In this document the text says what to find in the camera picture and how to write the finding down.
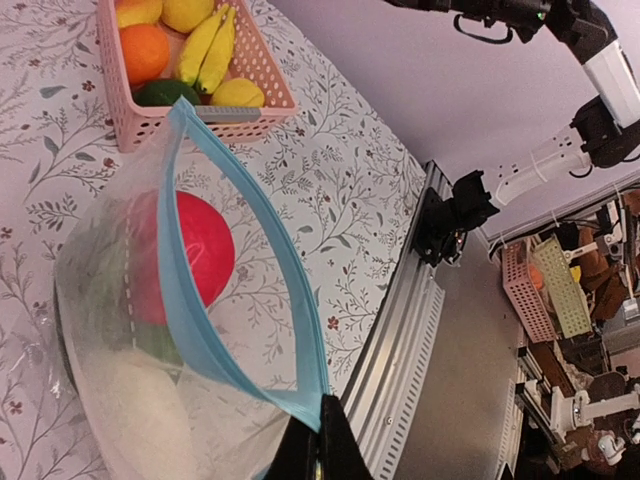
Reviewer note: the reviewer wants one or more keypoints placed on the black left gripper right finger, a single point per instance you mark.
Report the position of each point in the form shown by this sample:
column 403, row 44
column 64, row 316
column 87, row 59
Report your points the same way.
column 339, row 454

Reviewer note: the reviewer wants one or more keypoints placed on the yellow toy mango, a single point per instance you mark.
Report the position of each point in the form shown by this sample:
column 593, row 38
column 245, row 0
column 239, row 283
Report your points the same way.
column 134, row 12

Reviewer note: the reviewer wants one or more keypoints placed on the orange toy fruit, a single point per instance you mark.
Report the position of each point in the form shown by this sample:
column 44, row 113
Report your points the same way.
column 146, row 52

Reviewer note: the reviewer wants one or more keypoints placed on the red toy fruit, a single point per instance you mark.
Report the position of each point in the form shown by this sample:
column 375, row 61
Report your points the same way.
column 208, row 245

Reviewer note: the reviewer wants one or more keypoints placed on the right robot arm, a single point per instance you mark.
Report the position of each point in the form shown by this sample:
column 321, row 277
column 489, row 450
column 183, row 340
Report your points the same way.
column 515, row 128

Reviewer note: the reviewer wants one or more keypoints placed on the clear zip top bag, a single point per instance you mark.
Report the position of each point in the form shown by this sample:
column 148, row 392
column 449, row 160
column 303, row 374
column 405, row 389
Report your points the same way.
column 249, row 365

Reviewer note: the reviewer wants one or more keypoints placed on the pink perforated plastic basket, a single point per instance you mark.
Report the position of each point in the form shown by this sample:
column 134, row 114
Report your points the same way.
column 252, row 59

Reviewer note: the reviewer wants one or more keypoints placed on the toy bok choy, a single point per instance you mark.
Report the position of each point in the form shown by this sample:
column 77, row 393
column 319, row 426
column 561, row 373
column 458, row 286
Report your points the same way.
column 113, row 292

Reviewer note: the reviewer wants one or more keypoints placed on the front aluminium rail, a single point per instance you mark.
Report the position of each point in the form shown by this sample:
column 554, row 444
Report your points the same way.
column 382, row 395

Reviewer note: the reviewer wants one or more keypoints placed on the green toy avocado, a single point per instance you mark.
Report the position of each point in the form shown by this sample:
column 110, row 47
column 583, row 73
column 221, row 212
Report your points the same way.
column 164, row 92

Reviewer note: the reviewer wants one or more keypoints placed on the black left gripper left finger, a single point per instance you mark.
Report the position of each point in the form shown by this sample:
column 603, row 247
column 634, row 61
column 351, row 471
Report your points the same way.
column 296, row 456

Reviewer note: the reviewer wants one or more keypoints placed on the yellow toy lemon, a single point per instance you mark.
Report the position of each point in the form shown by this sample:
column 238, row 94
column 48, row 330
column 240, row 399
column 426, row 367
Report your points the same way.
column 238, row 92
column 184, row 16

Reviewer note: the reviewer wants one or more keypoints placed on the toy banana bunch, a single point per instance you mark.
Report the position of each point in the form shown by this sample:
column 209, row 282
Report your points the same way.
column 206, row 54

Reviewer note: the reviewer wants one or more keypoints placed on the white toy radish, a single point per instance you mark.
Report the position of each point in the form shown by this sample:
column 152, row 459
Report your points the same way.
column 143, row 427

